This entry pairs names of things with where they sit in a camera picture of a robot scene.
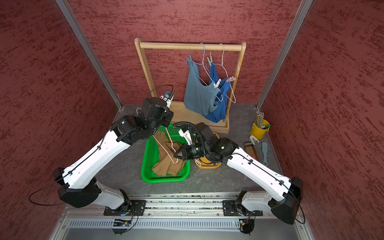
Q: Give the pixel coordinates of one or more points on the white clothespin middle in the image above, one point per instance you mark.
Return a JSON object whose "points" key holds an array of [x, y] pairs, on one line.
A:
{"points": [[216, 85]]}

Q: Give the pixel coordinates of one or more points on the grey-blue tank top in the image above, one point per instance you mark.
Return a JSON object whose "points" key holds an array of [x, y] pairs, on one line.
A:
{"points": [[198, 97]]}

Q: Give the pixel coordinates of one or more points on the brown tank top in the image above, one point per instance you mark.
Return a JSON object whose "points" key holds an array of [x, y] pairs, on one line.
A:
{"points": [[167, 164]]}

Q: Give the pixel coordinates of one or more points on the wooden clothes rack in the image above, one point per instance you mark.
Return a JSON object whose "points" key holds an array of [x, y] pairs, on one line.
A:
{"points": [[181, 113]]}

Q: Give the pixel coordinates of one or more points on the royal blue tank top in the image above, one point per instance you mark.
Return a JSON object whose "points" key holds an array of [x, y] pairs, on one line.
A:
{"points": [[221, 98]]}

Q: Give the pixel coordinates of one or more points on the teal clothespin middle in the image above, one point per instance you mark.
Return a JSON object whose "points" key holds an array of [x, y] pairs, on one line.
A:
{"points": [[210, 60]]}

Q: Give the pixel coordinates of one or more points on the brown wooden brush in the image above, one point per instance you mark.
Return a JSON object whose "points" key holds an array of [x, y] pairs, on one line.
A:
{"points": [[251, 150]]}

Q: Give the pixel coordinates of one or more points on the yellow pencil cup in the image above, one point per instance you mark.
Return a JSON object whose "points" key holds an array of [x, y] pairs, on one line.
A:
{"points": [[260, 126]]}

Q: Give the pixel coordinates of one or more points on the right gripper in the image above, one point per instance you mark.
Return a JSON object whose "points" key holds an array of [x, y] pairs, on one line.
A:
{"points": [[187, 154]]}

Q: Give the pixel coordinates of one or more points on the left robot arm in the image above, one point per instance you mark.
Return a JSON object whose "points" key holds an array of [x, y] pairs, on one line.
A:
{"points": [[79, 186]]}

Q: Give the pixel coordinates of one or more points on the green plastic basket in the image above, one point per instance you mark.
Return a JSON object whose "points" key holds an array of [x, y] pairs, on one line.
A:
{"points": [[152, 157]]}

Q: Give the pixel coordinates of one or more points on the blue wire hanger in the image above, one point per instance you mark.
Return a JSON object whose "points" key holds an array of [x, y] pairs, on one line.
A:
{"points": [[203, 65]]}

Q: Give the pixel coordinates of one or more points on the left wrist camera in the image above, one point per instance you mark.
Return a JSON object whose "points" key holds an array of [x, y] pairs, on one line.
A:
{"points": [[168, 97]]}

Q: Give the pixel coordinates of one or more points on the teal clothespin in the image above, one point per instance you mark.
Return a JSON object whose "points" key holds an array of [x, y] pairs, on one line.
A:
{"points": [[210, 60], [189, 58]]}

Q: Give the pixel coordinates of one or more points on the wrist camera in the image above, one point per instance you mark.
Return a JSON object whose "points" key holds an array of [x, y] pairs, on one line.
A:
{"points": [[186, 135], [168, 97]]}

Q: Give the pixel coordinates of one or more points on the teal clothespin left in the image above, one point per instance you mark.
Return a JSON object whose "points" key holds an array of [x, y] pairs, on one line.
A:
{"points": [[189, 58]]}

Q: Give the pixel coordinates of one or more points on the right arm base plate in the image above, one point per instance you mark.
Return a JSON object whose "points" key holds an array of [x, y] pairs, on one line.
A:
{"points": [[235, 209]]}

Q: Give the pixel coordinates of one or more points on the white wire hanger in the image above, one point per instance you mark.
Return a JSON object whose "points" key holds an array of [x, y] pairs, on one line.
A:
{"points": [[221, 64]]}

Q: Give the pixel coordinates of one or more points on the yellow plastic tray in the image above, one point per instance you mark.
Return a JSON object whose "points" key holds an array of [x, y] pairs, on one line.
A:
{"points": [[203, 163]]}

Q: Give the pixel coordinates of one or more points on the pink clothespin right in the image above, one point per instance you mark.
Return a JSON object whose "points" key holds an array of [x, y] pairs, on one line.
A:
{"points": [[231, 79]]}

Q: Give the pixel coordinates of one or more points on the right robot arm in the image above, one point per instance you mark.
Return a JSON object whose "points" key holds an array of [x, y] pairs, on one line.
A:
{"points": [[283, 195]]}

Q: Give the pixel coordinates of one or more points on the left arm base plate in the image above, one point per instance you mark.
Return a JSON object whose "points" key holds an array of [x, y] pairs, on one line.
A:
{"points": [[128, 209]]}

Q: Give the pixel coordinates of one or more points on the grey-blue spatula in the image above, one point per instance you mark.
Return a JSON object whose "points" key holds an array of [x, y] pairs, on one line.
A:
{"points": [[265, 153]]}

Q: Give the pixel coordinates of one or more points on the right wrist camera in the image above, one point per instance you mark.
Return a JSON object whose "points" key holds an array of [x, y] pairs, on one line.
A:
{"points": [[186, 135]]}

